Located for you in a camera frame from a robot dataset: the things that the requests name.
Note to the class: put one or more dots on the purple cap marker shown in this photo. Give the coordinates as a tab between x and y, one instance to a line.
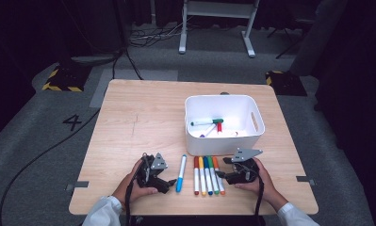
208	131

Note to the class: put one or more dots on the yellow cap marker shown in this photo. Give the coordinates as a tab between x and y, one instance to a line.
202	177

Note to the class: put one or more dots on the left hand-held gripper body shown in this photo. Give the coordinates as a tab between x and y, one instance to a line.
155	169

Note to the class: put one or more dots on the orange cap marker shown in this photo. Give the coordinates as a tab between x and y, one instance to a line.
221	187

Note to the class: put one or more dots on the black tripod stand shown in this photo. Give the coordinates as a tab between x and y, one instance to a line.
294	37

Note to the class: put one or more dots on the person's left hand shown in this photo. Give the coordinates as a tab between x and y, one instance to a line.
126	188

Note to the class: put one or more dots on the red cap marker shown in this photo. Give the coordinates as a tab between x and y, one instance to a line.
219	128

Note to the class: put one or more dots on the dark blue cap marker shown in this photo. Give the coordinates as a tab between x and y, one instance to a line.
207	179

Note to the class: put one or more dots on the white metal stand frame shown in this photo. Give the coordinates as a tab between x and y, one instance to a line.
218	9

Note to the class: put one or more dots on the light blue cap marker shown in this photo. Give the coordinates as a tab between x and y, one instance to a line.
180	175

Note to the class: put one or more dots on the person's right hand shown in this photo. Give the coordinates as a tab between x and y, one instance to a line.
267	188

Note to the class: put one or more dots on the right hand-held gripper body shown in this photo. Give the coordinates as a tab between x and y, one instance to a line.
243	171

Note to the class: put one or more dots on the black yellow striped base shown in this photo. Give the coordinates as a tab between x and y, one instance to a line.
68	78
286	84

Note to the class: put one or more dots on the brown-red cap marker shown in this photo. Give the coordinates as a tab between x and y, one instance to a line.
196	175

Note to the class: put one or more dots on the white plastic bin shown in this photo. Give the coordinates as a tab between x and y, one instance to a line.
223	146

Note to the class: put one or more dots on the small dark object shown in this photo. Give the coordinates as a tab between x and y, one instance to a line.
224	93

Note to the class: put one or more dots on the black stand pole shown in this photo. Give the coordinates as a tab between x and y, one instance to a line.
121	25

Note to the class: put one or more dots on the dark green cap marker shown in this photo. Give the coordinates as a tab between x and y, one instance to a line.
207	121

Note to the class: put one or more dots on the grey tape strip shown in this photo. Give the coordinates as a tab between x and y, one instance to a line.
305	180
78	184

